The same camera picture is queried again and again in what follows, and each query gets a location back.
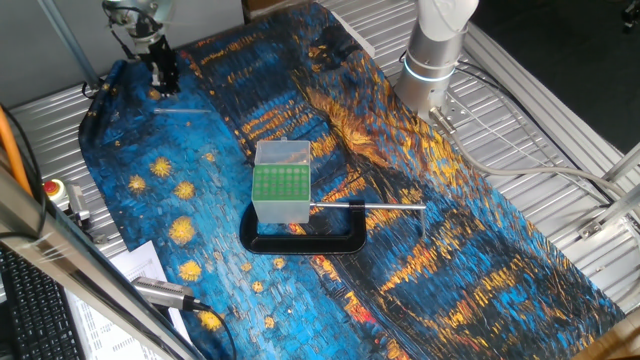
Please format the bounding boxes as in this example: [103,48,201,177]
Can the silver base mounting plate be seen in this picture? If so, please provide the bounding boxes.
[428,91,482,132]

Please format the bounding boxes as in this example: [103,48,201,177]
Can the aluminium profile struts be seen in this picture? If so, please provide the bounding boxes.
[577,142,640,242]

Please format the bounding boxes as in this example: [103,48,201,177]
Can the black computer keyboard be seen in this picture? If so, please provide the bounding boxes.
[0,247,87,360]

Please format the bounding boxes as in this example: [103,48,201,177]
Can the black camera cable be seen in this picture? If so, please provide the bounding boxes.
[197,299,239,360]

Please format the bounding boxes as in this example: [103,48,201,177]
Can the brown cardboard box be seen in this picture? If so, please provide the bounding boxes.
[241,0,321,24]

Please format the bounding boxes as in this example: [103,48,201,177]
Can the clear large pipette tip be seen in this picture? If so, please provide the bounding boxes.
[153,106,213,115]

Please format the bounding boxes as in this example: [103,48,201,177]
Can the orange cable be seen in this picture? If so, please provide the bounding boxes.
[0,107,32,197]

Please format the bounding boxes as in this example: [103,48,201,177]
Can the grey metal bracket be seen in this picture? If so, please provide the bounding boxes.
[64,183,94,226]

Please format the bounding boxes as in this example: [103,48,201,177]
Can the translucent tip box green rack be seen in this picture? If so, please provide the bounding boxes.
[251,136,313,225]

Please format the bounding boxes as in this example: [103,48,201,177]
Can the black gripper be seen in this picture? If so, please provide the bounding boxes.
[146,35,182,97]

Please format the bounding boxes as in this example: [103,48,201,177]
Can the printed white paper sheet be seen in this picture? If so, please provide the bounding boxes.
[63,239,194,360]

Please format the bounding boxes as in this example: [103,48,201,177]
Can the starry night painting cloth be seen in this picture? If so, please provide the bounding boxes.
[78,1,626,360]

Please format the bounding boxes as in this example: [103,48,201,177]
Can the dark camera on stand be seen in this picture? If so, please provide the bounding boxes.
[621,0,640,34]

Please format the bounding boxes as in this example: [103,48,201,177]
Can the aluminium frame bar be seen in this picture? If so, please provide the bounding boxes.
[0,163,202,360]

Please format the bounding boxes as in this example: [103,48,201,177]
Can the wooden board corner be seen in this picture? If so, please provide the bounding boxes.
[571,308,640,360]

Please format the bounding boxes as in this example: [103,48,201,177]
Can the grey metal pole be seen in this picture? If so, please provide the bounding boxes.
[36,0,102,90]

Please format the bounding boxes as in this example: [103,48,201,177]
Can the black hanging cable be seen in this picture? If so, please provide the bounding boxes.
[0,103,49,242]

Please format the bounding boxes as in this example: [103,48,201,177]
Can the black C-clamp steel screw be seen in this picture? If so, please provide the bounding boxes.
[238,199,428,257]

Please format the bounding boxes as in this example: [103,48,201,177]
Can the thick grey base cable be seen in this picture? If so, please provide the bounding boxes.
[428,106,640,202]

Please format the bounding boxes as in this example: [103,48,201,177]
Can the emergency stop button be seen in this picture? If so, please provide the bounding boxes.
[42,177,70,209]

